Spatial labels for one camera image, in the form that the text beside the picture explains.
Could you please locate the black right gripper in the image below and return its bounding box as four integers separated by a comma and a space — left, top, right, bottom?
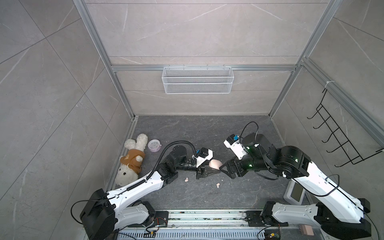
217, 150, 271, 178

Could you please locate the peach earbud charging case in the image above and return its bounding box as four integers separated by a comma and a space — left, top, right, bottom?
209, 159, 223, 170

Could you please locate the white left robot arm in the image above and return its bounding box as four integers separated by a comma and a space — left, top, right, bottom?
80, 145, 218, 240

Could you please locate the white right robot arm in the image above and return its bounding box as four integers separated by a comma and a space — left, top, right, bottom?
220, 133, 372, 240

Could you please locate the pink alarm clock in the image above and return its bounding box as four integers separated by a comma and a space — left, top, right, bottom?
148, 139, 162, 153

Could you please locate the white digital timer device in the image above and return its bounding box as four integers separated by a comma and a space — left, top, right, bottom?
283, 180, 305, 206

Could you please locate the plush bunny brown hoodie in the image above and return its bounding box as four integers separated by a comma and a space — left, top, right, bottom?
115, 134, 148, 187

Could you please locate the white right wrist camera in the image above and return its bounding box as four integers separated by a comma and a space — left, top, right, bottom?
224, 134, 248, 160

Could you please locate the slotted cable duct rail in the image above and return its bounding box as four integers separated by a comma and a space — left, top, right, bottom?
114, 209, 330, 240

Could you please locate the white wire mesh basket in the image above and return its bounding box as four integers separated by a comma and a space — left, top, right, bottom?
162, 67, 235, 94

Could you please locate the pink block beside rail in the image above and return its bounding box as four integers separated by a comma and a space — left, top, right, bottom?
299, 225, 315, 236

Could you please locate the black wall hook rack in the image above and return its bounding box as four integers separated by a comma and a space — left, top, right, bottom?
307, 88, 384, 168

